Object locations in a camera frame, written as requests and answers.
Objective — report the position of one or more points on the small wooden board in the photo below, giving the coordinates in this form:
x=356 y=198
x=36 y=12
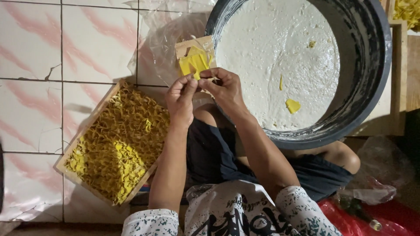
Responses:
x=192 y=44

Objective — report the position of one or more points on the yellow dough sheet piece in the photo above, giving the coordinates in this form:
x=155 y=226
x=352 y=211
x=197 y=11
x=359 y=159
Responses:
x=198 y=70

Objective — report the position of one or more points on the thin yellow dough strip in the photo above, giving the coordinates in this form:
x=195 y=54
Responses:
x=281 y=82

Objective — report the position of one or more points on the crumpled clear plastic bag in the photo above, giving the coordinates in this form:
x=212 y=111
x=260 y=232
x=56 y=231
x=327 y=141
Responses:
x=377 y=173

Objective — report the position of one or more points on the dark glass bottle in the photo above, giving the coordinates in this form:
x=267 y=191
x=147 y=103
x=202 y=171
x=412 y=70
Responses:
x=359 y=211

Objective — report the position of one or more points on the clear plastic sheet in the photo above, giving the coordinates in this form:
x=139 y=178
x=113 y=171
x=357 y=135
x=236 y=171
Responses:
x=167 y=42

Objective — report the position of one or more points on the person's white printed shirt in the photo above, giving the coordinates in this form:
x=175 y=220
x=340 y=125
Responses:
x=229 y=213

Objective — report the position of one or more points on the person's dark shorts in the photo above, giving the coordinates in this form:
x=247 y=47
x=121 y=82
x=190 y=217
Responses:
x=229 y=157

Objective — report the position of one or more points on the large black flour basin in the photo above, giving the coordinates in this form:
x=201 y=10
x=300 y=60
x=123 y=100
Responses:
x=328 y=65

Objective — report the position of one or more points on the pile of folded yellow dough pieces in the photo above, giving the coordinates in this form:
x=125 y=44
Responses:
x=118 y=144

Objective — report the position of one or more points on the person's right hand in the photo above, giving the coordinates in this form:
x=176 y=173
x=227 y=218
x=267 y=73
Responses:
x=226 y=90

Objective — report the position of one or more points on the person's left hand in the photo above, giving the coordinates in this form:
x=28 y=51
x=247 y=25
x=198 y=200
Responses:
x=179 y=105

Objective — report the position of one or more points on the wooden frame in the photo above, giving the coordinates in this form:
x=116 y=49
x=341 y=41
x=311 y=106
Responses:
x=393 y=78

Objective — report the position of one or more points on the heap of yellow dough pieces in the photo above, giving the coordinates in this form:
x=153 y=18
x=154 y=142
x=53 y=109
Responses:
x=407 y=11

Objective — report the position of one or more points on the yellow dough scrap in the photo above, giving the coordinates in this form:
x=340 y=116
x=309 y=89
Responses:
x=292 y=106

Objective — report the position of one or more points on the red plastic bag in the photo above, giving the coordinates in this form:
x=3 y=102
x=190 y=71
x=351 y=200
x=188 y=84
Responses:
x=367 y=219

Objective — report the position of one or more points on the stack of yellow dough squares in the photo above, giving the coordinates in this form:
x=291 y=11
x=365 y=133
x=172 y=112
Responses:
x=193 y=60

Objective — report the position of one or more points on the wooden tray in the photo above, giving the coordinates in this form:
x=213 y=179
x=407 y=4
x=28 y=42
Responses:
x=98 y=137

